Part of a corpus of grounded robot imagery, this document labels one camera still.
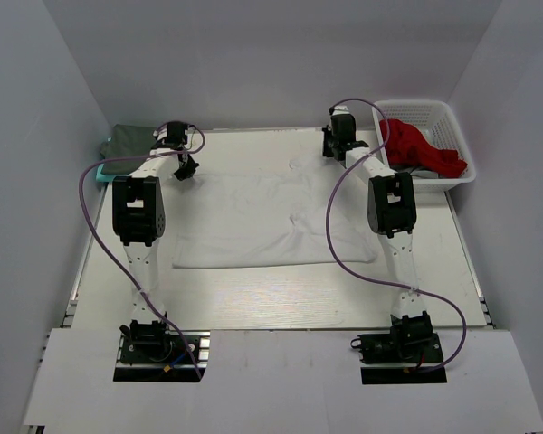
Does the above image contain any red t shirt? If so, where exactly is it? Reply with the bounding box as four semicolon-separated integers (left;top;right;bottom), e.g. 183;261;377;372
378;119;468;178

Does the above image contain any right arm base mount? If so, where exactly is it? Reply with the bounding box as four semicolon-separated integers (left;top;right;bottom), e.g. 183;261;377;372
350;312;447;385

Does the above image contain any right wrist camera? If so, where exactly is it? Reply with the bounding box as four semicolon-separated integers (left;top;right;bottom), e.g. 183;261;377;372
329;105;357;143

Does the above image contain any folded olive green t shirt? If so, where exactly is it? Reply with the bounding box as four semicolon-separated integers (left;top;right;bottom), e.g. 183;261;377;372
100;124;156;176

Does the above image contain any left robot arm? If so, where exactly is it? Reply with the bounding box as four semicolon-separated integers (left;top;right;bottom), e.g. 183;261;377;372
112;137;198;323

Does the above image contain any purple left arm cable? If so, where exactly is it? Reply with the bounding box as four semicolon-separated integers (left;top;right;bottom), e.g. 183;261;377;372
80;124;207;381

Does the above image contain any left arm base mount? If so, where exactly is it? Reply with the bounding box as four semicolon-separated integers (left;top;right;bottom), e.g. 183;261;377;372
113;321;210;383

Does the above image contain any white plastic basket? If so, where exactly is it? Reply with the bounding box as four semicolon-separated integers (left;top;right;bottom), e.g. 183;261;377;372
376;99;476;193

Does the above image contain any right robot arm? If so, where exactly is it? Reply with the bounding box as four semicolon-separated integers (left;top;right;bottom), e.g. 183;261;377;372
322;128;426;325

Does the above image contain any white t shirt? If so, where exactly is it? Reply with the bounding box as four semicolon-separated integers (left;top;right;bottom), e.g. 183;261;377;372
166;156;376;269

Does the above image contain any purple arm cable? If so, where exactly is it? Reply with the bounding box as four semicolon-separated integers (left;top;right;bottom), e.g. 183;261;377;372
326;99;468;373
80;124;207;381

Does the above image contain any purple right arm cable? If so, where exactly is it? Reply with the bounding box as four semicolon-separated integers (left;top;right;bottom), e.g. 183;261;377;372
326;99;468;373

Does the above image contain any folded teal t shirt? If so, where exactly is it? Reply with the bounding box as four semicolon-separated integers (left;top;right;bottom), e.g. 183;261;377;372
95;165;115;184

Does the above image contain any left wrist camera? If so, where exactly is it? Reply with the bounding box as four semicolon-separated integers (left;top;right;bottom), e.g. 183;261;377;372
153;121;195;146

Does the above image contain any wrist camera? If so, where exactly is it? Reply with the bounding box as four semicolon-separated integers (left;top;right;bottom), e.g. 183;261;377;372
329;105;357;143
153;121;195;146

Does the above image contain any grey t shirt in basket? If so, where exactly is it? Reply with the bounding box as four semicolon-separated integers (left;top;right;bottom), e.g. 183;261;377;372
407;166;443;180

